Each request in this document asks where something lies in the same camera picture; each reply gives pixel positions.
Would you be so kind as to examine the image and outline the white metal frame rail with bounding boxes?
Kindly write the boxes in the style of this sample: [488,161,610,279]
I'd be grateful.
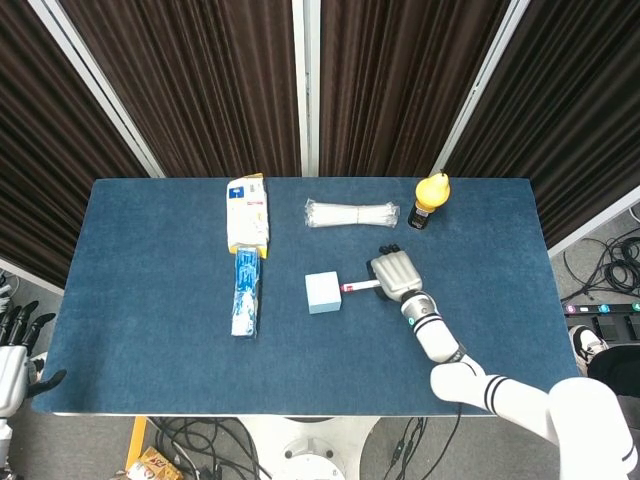
[547,184,640,259]

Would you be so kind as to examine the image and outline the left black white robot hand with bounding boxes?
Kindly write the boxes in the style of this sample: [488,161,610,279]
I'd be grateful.
[0,299,68,419]

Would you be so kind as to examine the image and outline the yellow printed cardboard box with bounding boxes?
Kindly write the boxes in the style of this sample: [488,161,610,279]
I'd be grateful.
[123,446,185,480]

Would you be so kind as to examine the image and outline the yellow table leg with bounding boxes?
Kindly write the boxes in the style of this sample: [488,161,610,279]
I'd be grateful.
[124,417,150,471]

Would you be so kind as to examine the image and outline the blue felt table mat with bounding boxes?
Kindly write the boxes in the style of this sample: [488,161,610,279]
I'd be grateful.
[32,177,587,416]

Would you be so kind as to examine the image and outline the black trouser leg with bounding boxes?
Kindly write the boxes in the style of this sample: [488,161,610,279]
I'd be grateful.
[587,346,640,401]

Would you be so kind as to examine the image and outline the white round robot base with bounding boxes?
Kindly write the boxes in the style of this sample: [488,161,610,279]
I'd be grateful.
[239,415,381,480]

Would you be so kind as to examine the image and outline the blue white plastic packet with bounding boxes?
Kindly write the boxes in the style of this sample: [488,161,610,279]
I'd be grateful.
[230,244,263,339]

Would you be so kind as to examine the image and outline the red and white marker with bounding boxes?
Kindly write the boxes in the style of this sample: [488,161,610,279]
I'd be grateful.
[339,279,382,295]

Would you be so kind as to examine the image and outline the white black sneaker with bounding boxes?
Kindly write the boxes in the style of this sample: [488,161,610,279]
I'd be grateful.
[568,324,610,375]

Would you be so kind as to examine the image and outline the light blue cube block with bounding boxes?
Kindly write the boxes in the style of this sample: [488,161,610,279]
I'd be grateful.
[304,271,343,315]

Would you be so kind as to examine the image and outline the white yellow paper package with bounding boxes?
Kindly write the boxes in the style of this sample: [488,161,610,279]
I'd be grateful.
[224,172,272,260]

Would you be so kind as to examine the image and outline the bagged white cable ties bundle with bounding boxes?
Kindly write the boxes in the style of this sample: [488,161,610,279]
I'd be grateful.
[303,198,402,230]

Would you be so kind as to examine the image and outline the black coiled floor cables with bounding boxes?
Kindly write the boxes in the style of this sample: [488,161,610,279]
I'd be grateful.
[562,234,640,301]

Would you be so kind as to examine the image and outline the black foot pedal box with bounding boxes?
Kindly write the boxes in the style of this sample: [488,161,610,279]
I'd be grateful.
[592,313,640,345]

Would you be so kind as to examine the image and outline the black cable with inline box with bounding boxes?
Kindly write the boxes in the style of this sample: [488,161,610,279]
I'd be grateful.
[382,417,431,480]

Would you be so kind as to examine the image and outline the black floor cable tangle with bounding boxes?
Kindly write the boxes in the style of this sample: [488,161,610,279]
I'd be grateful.
[147,417,274,480]

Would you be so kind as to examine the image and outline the white metal frame post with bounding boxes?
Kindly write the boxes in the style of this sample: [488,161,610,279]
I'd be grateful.
[291,0,322,177]
[429,0,532,177]
[27,0,166,179]

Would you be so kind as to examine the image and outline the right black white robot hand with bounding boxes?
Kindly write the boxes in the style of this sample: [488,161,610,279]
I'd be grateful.
[366,242,424,304]

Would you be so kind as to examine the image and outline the dark brown pleated curtain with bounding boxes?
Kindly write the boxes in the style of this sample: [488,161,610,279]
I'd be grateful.
[59,0,302,179]
[443,0,640,249]
[319,0,512,177]
[0,0,151,289]

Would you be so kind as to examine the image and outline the black power strip coloured buttons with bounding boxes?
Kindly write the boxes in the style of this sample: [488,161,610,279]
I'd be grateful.
[562,301,640,316]

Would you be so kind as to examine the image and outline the dark bottle with yellow cap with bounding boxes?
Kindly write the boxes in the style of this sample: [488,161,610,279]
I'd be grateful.
[407,171,453,232]

